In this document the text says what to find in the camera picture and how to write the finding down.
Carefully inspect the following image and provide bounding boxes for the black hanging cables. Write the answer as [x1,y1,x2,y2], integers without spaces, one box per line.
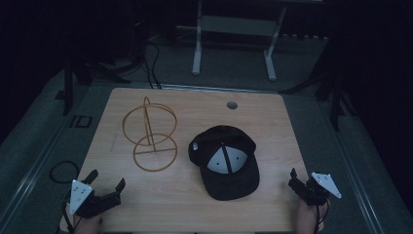
[130,19,163,90]

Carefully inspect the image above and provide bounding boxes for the black looped floor cable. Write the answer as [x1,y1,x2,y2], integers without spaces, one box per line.
[49,160,81,184]

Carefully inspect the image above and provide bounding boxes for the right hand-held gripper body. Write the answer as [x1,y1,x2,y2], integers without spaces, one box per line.
[296,172,343,207]

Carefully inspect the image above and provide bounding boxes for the black baseball cap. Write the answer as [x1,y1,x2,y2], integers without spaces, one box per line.
[188,125,261,202]

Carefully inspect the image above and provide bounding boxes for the hand-held gripper cable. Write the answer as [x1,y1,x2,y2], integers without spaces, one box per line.
[61,191,76,234]
[313,202,330,234]

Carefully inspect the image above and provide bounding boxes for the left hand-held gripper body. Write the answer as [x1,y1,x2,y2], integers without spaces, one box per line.
[68,179,123,219]

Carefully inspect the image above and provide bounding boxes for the left hand-held gripper cable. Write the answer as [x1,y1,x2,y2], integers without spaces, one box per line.
[61,191,76,234]

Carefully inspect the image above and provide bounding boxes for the right hand-held gripper cable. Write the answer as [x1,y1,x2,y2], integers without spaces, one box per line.
[313,202,330,234]

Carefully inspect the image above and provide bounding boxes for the person's left hand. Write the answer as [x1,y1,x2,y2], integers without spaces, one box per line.
[73,213,103,234]

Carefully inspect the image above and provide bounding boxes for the gold wire hat stand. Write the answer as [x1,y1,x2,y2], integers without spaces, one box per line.
[122,96,179,173]

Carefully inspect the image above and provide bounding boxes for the black tripod stand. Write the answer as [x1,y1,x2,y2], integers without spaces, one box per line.
[61,55,132,117]
[278,61,358,133]

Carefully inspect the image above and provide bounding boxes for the person's right hand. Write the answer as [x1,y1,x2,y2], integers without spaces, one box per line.
[296,198,331,234]

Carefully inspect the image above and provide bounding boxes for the white metal desk frame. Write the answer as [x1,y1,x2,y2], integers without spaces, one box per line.
[176,0,329,82]

